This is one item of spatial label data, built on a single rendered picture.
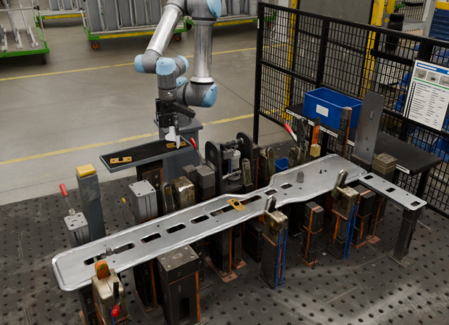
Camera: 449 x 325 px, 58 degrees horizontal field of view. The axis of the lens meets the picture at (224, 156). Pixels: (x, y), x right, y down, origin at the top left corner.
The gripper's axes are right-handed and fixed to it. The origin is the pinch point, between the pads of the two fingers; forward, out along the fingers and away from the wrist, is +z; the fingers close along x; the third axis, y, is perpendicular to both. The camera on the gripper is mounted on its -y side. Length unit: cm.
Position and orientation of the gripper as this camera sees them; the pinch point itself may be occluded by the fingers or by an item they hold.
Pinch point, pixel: (176, 140)
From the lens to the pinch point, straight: 177.6
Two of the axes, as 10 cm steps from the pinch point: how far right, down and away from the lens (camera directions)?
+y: -9.5, 1.4, -2.6
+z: 0.0, 8.7, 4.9
